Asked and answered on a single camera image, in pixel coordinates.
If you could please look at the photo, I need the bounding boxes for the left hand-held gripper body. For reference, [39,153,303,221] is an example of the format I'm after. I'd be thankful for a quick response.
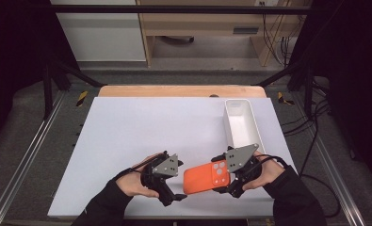
[139,150,180,198]

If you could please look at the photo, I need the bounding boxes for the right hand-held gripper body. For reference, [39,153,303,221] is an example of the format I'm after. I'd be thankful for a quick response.
[224,143,263,199]

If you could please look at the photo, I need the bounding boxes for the orange phone case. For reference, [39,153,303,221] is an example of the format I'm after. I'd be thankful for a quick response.
[183,159,232,196]

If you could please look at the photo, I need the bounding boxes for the white plastic bin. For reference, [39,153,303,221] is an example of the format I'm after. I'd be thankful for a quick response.
[223,98,267,154]

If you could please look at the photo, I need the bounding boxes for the person's right hand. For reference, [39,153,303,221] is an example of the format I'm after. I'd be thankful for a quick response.
[242,151,285,192]

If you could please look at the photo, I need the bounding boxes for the person's left hand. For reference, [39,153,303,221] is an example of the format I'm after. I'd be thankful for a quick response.
[115,153,163,199]

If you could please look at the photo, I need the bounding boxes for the white table cover sheet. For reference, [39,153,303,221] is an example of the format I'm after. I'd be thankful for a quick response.
[47,96,298,219]

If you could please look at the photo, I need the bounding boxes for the wooden table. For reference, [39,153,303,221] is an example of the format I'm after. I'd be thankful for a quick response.
[97,85,267,99]

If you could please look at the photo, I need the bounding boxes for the black chair leg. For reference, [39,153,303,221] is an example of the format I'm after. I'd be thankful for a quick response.
[160,35,195,44]

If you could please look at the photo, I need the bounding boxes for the wooden desk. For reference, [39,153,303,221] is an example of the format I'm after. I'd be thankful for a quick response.
[136,0,314,68]

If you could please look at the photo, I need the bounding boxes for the black curtain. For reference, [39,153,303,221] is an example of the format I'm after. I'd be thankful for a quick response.
[0,0,78,153]
[295,0,372,189]

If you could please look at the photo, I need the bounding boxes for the white cabinet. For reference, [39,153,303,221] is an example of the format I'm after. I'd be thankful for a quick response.
[50,0,147,62]

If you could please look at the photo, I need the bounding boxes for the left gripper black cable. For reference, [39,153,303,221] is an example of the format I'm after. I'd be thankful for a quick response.
[112,153,163,183]

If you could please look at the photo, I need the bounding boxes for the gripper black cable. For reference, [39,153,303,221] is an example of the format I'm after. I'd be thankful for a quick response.
[112,153,163,183]
[252,153,290,168]

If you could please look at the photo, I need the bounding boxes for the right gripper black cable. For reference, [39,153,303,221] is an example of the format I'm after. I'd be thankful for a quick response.
[252,153,290,168]

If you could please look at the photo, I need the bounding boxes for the black floor cables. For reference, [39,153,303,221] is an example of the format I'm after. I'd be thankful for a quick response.
[280,78,342,219]

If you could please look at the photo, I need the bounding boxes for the aluminium floor rail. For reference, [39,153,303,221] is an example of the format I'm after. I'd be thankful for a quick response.
[291,93,367,226]
[0,90,66,226]

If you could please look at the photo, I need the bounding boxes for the black frame strut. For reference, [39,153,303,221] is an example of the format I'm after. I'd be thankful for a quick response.
[41,58,108,121]
[251,60,317,118]

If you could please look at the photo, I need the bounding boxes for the hanging black cables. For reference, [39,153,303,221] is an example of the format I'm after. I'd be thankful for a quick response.
[261,1,299,68]

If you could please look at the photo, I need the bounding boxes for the black frame bar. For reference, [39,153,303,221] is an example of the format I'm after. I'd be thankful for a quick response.
[48,4,316,14]

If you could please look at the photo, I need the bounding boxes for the white wall socket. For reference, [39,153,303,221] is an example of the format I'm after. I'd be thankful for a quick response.
[253,0,280,8]

